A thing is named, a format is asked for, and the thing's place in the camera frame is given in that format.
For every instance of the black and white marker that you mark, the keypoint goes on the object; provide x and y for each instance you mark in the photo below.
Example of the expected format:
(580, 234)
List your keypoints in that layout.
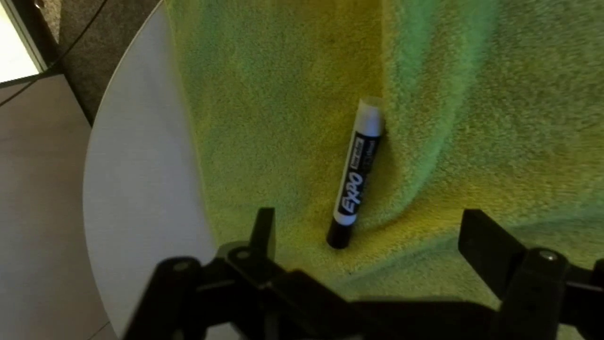
(357, 173)

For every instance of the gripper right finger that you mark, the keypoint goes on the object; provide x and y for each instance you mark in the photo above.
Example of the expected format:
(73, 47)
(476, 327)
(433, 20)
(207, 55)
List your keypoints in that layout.
(528, 283)

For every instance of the yellow-green towel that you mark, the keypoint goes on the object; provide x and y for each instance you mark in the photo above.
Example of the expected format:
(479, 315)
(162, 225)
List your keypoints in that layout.
(377, 118)

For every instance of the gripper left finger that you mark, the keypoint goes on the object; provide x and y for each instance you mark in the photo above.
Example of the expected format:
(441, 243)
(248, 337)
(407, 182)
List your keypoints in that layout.
(245, 283)

